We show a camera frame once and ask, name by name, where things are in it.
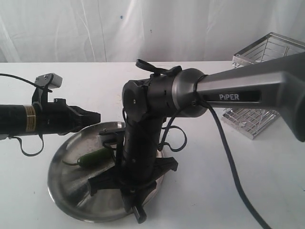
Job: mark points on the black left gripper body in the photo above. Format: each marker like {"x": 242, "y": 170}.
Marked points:
{"x": 53, "y": 117}

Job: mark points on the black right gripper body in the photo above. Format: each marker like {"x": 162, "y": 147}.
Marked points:
{"x": 133, "y": 192}

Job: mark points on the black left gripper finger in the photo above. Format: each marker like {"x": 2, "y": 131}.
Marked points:
{"x": 85, "y": 117}
{"x": 76, "y": 127}

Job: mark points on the green chili pepper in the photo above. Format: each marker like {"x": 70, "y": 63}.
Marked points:
{"x": 92, "y": 159}

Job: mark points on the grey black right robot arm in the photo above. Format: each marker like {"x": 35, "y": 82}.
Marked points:
{"x": 152, "y": 104}

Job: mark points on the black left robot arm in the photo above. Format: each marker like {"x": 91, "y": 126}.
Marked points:
{"x": 18, "y": 120}

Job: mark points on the round steel plate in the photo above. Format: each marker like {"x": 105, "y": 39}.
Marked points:
{"x": 68, "y": 183}

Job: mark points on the white backdrop curtain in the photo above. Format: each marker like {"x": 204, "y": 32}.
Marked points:
{"x": 153, "y": 30}

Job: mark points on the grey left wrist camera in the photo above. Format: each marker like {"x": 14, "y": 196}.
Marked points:
{"x": 51, "y": 80}

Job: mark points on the chrome wire utensil basket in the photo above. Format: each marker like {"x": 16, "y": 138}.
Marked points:
{"x": 252, "y": 122}

